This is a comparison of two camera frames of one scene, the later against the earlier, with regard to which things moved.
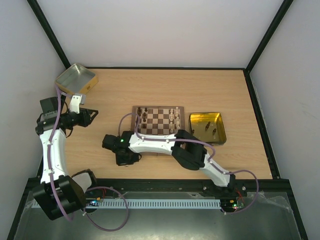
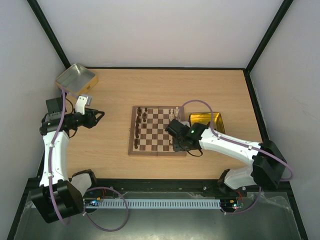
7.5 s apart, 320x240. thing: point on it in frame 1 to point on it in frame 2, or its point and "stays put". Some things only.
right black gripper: x=126 y=157 to x=178 y=141
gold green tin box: x=207 y=127 stays put
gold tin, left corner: x=76 y=79 stays put
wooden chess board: x=165 y=120 stays put
